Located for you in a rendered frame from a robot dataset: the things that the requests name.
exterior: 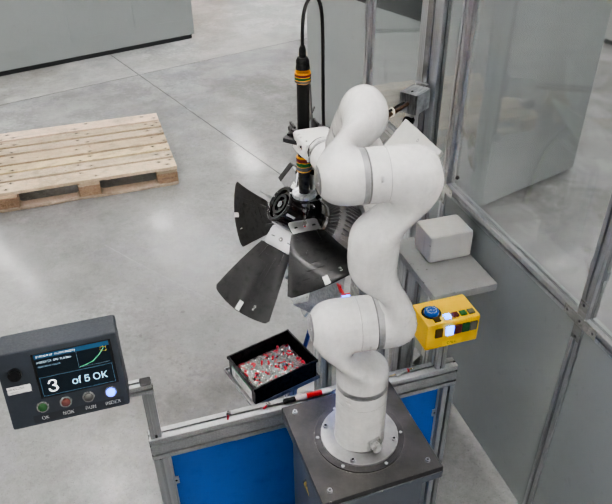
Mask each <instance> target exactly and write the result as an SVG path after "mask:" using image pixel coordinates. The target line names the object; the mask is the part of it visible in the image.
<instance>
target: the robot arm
mask: <svg viewBox="0 0 612 504"><path fill-rule="evenodd" d="M388 118H389V111H388V106H387V102H386V100H385V98H384V96H383V95H382V94H381V92H380V91H379V90H378V89H376V88H375V87H373V86H371V85H366V84H362V85H357V86H355V87H353V88H351V89H350V90H348V91H347V92H346V93H345V95H344V96H343V98H342V100H341V102H340V104H339V106H338V109H337V111H336V114H335V116H334V119H333V121H332V124H331V127H326V126H323V124H320V123H319V122H318V121H317V120H316V119H315V118H313V128H308V129H301V130H297V129H296V126H295V125H294V123H293V122H292V121H290V126H288V131H289V132H288V133H287V135H285V136H284V137H283V142H285V143H289V144H293V147H294V149H295V150H296V151H297V153H298V154H299V155H300V156H302V157H303V158H304V159H306V160H307V162H310V163H311V165H312V166H313V168H314V183H315V187H316V189H317V192H318V193H319V195H320V196H321V197H322V198H323V199H324V200H325V201H327V202H329V203H331V204H334V205H338V206H356V205H367V204H376V205H374V206H373V207H372V208H370V209H369V210H368V211H366V212H365V213H363V214H362V215H361V216H360V217H359V218H358V219H357V220H356V221H355V222H354V224H353V226H352V228H351V230H350V233H349V239H348V252H347V263H348V270H349V273H350V276H351V278H352V280H353V281H354V283H355V284H356V286H357V287H358V288H359V289H360V290H361V291H363V292H364V293H366V294H368V295H359V296H350V297H341V298H334V299H329V300H325V301H322V302H320V303H318V304H317V305H316V306H315V307H314V308H313V309H312V311H311V312H310V315H309V317H308V320H307V321H308V333H309V336H310V340H311V342H312V344H313V346H314V347H315V349H316V350H317V352H318V353H319V354H320V355H321V356H322V357H323V358H324V359H325V360H327V361H328V362H329V363H330V364H332V365H333V366H334V367H335V368H336V408H335V410H334V411H332V412H331V413H330V414H329V415H328V416H327V417H326V418H325V420H324V422H323V424H322V427H321V441H322V443H323V446H324V448H325V449H326V451H327V452H328V453H329V454H330V455H331V456H332V457H333V458H335V459H336V460H338V461H340V462H341V463H344V464H347V465H350V466H355V467H367V466H373V465H377V464H379V463H381V462H383V461H385V460H386V459H388V458H389V457H390V456H391V455H392V454H393V452H394V451H395V449H396V446H397V443H398V431H397V427H396V425H395V423H394V422H393V420H392V419H391V418H390V417H389V416H388V415H387V414H386V405H387V393H388V382H389V366H388V362H387V360H386V359H385V357H384V356H383V355H382V354H380V353H379V352H377V351H375V350H379V349H387V348H394V347H399V346H402V345H404V344H406V343H408V342H409V341H410V340H411V339H412V338H413V336H414V335H415V332H416V329H417V324H418V323H417V318H416V312H415V310H414V308H413V305H412V303H411V301H410V299H409V297H408V296H407V294H406V292H405V291H404V289H403V288H402V286H401V284H400V281H399V278H398V271H397V266H398V258H399V251H400V245H401V240H402V237H403V236H404V234H405V233H406V232H407V230H408V229H409V228H410V227H412V226H413V225H414V224H415V223H416V222H417V221H418V220H419V219H420V218H421V217H423V216H424V215H425V214H426V213H427V212H428V211H429V210H430V209H431V208H432V207H433V205H434V204H435V202H436V201H437V199H438V198H439V196H440V194H441V191H442V188H443V185H444V176H445V175H444V173H445V170H444V168H443V165H442V161H441V158H439V156H438V155H437V154H436V153H435V151H433V150H432V149H431V148H429V147H427V146H424V145H418V144H399V145H384V146H383V143H382V141H381V139H380V138H379V137H380V136H381V134H382V133H383V132H384V130H385V128H386V126H387V123H388Z"/></svg>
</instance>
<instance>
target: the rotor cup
mask: <svg viewBox="0 0 612 504"><path fill-rule="evenodd" d="M293 190H294V189H293V188H291V187H288V186H285V187H282V188H281V189H279V190H278V191H277V192H276V193H275V194H274V195H273V197H272V199H271V200H270V203H269V205H268V209H267V216H268V219H269V220H270V221H271V222H273V223H275V224H277V225H279V226H280V227H282V228H284V229H286V230H288V231H290V230H289V228H288V223H289V222H293V221H299V220H304V212H303V208H304V207H303V205H302V203H300V201H299V200H296V199H294V198H293V196H292V191H293ZM279 201H282V205H281V206H280V207H278V203H279ZM287 213H288V214H289V215H291V216H293V217H295V219H292V218H290V217H288V216H286V215H287ZM311 218H315V219H317V221H318V223H319V225H320V227H321V225H322V223H323V221H324V218H325V205H324V203H323V202H322V201H321V200H318V201H313V202H309V203H307V206H306V219H311Z"/></svg>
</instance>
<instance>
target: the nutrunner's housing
mask: <svg viewBox="0 0 612 504"><path fill-rule="evenodd" d="M295 69H296V70H298V71H307V70H309V69H310V66H309V58H308V56H306V47H305V45H304V46H299V56H297V58H296V67H295ZM298 185H299V193H300V194H308V193H310V172H308V173H300V172H298Z"/></svg>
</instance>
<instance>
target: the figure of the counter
mask: <svg viewBox="0 0 612 504"><path fill-rule="evenodd" d="M39 381H40V385H41V389H42V393H43V397H47V396H51V395H56V394H61V393H65V392H67V391H66V387H65V383H64V379H63V375H62V373H59V374H54V375H50V376H45V377H40V378H39Z"/></svg>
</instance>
